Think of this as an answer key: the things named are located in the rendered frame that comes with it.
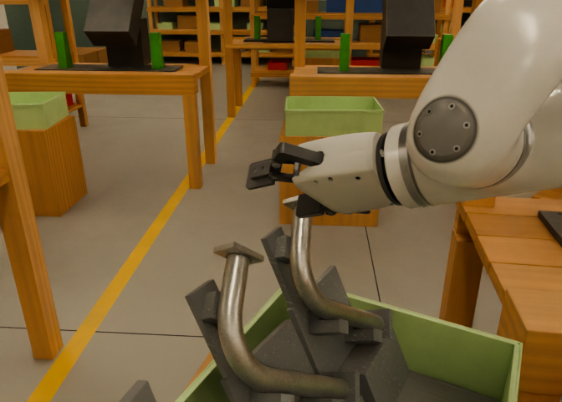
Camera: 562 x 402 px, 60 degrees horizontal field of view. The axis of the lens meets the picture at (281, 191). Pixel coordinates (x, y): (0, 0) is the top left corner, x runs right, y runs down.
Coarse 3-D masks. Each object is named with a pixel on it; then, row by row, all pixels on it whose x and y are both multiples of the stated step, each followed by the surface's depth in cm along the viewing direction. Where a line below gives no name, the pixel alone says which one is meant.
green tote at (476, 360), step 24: (264, 312) 85; (408, 312) 85; (264, 336) 87; (408, 336) 86; (432, 336) 84; (456, 336) 81; (480, 336) 79; (408, 360) 88; (432, 360) 85; (456, 360) 83; (480, 360) 81; (504, 360) 79; (192, 384) 69; (216, 384) 74; (456, 384) 85; (480, 384) 82; (504, 384) 80
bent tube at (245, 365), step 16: (224, 256) 63; (240, 256) 62; (256, 256) 63; (224, 272) 61; (240, 272) 61; (224, 288) 60; (240, 288) 60; (224, 304) 59; (240, 304) 59; (224, 320) 58; (240, 320) 59; (224, 336) 58; (240, 336) 58; (224, 352) 58; (240, 352) 57; (240, 368) 58; (256, 368) 58; (272, 368) 62; (256, 384) 59; (272, 384) 60; (288, 384) 62; (304, 384) 64; (320, 384) 66; (336, 384) 68
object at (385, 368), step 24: (264, 240) 73; (288, 240) 73; (288, 264) 75; (288, 288) 74; (336, 288) 84; (288, 312) 74; (312, 336) 76; (336, 336) 81; (312, 360) 75; (336, 360) 79; (360, 360) 79; (384, 360) 80; (360, 384) 76; (384, 384) 79
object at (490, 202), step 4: (476, 200) 144; (480, 200) 144; (484, 200) 144; (488, 200) 144; (492, 200) 144; (464, 204) 145; (468, 204) 145; (472, 204) 145; (476, 204) 145; (480, 204) 144; (484, 204) 144; (488, 204) 144; (492, 204) 144
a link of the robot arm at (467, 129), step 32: (512, 0) 33; (544, 0) 32; (480, 32) 33; (512, 32) 32; (544, 32) 31; (448, 64) 34; (480, 64) 32; (512, 64) 31; (544, 64) 31; (448, 96) 34; (480, 96) 32; (512, 96) 32; (544, 96) 32; (416, 128) 35; (448, 128) 34; (480, 128) 33; (512, 128) 32; (416, 160) 36; (448, 160) 34; (480, 160) 33; (512, 160) 35
